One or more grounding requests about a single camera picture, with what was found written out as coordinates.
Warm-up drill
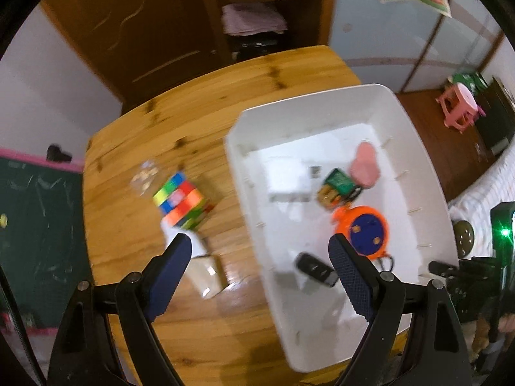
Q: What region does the pale blue sliding wardrobe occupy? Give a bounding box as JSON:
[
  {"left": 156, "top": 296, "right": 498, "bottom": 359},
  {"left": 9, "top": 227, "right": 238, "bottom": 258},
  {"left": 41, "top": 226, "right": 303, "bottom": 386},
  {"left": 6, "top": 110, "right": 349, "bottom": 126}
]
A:
[{"left": 328, "top": 0, "right": 515, "bottom": 94}]

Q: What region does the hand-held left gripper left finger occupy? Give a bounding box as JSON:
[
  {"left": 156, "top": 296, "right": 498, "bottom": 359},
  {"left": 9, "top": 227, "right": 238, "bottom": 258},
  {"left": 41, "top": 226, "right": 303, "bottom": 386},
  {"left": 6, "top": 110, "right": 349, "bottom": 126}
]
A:
[{"left": 50, "top": 233, "right": 193, "bottom": 386}]

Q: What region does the white checked blanket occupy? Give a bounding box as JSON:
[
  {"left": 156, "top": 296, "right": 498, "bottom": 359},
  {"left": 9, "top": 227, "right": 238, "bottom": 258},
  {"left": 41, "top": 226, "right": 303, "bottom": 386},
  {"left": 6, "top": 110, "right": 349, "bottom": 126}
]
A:
[{"left": 446, "top": 141, "right": 515, "bottom": 260}]

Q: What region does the orange blue round toy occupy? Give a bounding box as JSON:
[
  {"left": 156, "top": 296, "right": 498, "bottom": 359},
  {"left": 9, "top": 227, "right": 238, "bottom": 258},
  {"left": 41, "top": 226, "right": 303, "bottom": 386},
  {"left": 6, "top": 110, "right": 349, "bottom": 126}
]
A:
[{"left": 331, "top": 205, "right": 395, "bottom": 274}]

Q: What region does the brown wooden door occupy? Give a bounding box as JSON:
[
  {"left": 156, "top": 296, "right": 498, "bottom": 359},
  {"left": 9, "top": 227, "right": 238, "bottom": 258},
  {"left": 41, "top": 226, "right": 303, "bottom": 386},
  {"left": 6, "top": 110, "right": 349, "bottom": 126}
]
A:
[{"left": 40, "top": 0, "right": 226, "bottom": 101}]

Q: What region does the black car key fob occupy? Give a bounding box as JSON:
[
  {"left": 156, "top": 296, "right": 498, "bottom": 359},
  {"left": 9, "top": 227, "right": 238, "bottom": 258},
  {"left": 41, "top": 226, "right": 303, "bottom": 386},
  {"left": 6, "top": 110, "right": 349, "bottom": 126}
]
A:
[{"left": 295, "top": 252, "right": 339, "bottom": 288}]

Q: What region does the green and gold box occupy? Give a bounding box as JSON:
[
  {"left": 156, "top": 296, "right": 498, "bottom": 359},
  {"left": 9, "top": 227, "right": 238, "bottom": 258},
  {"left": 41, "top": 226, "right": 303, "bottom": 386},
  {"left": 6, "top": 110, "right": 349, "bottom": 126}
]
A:
[{"left": 318, "top": 168, "right": 361, "bottom": 210}]

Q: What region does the black easel knob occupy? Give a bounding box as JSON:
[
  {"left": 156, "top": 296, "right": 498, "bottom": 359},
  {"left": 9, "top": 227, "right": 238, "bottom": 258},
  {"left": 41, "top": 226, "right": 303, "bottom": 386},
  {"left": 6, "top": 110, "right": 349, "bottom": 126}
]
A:
[{"left": 46, "top": 144, "right": 73, "bottom": 162}]

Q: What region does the multicoloured puzzle cube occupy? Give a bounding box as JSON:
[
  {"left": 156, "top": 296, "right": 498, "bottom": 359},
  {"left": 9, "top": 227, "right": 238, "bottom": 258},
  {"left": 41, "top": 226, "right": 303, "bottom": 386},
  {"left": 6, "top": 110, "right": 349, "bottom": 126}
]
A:
[{"left": 153, "top": 172, "right": 216, "bottom": 232}]

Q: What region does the clear plastic wrapper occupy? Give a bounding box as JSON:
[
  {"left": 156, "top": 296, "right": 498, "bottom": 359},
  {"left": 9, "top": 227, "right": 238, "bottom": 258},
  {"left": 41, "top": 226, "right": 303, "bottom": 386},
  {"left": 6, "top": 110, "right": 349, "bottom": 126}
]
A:
[{"left": 131, "top": 161, "right": 162, "bottom": 194}]

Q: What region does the pink plastic stool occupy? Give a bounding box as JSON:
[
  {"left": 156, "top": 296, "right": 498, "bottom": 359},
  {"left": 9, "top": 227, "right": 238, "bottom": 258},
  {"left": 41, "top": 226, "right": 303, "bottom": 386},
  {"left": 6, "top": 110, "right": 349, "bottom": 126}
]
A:
[{"left": 436, "top": 82, "right": 483, "bottom": 134}]

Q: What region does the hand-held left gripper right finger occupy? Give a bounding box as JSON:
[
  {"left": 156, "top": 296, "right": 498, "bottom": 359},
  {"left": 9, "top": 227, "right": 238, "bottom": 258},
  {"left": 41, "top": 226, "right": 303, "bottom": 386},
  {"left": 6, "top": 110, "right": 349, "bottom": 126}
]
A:
[{"left": 328, "top": 233, "right": 473, "bottom": 386}]

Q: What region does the white plastic bin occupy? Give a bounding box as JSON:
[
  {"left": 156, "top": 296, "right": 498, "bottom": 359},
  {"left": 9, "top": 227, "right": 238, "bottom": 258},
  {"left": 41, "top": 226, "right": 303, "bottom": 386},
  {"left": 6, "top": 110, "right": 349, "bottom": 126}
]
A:
[{"left": 224, "top": 84, "right": 459, "bottom": 372}]

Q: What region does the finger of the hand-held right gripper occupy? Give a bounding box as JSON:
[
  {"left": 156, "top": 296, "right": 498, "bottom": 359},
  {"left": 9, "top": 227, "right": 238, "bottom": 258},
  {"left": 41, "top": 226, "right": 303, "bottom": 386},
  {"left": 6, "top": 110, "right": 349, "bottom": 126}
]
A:
[{"left": 428, "top": 261, "right": 463, "bottom": 281}]

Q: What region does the pink oval case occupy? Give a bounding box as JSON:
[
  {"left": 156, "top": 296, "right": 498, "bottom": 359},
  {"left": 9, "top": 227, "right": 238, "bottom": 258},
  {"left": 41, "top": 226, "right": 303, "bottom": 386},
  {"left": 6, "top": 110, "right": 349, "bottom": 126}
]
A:
[{"left": 349, "top": 141, "right": 381, "bottom": 189}]

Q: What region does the dark green round object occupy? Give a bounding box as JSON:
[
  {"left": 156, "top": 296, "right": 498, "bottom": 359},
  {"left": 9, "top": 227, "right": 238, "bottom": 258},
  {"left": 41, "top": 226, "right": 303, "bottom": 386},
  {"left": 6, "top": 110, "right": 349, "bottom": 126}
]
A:
[{"left": 454, "top": 219, "right": 476, "bottom": 259}]

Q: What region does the white square box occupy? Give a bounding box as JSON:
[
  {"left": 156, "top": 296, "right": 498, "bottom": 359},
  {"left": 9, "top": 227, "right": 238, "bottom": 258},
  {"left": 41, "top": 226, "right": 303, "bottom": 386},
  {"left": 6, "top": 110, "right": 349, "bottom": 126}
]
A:
[{"left": 263, "top": 157, "right": 312, "bottom": 204}]

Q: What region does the folded pink cloth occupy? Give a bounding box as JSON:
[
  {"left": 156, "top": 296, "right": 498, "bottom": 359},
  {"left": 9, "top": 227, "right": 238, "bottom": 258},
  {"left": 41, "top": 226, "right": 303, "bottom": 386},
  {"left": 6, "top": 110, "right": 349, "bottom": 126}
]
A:
[{"left": 222, "top": 2, "right": 288, "bottom": 36}]

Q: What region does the brown wooden shelf unit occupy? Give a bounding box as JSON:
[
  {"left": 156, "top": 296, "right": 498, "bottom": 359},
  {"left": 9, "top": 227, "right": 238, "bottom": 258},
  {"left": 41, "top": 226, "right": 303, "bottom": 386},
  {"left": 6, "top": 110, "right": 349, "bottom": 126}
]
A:
[{"left": 193, "top": 0, "right": 339, "bottom": 63}]

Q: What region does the person's right hand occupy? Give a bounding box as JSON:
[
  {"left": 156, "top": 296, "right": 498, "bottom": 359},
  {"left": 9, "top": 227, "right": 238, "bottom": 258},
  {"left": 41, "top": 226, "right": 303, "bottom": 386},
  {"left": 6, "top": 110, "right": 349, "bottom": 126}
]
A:
[{"left": 464, "top": 317, "right": 507, "bottom": 366}]

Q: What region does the green bag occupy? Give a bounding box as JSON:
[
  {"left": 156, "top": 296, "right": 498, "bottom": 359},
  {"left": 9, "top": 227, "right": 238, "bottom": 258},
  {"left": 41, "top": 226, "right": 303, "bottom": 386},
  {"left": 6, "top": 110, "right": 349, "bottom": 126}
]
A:
[{"left": 451, "top": 71, "right": 490, "bottom": 94}]

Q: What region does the dark wooden cabinet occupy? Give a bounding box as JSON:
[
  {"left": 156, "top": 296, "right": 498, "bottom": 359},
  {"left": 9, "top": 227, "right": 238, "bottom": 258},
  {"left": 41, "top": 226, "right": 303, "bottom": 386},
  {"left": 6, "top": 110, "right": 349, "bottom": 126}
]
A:
[{"left": 477, "top": 76, "right": 515, "bottom": 157}]

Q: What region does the pink framed green chalkboard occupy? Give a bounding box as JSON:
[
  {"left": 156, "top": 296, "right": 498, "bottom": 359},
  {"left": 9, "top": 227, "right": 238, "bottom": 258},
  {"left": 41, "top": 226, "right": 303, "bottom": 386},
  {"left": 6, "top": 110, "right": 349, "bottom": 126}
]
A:
[{"left": 0, "top": 148, "right": 91, "bottom": 336}]

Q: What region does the black item under shelf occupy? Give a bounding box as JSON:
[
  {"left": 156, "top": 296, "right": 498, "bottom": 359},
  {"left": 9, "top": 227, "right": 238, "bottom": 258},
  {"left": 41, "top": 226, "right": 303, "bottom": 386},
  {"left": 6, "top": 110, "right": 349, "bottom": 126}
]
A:
[{"left": 233, "top": 36, "right": 278, "bottom": 55}]

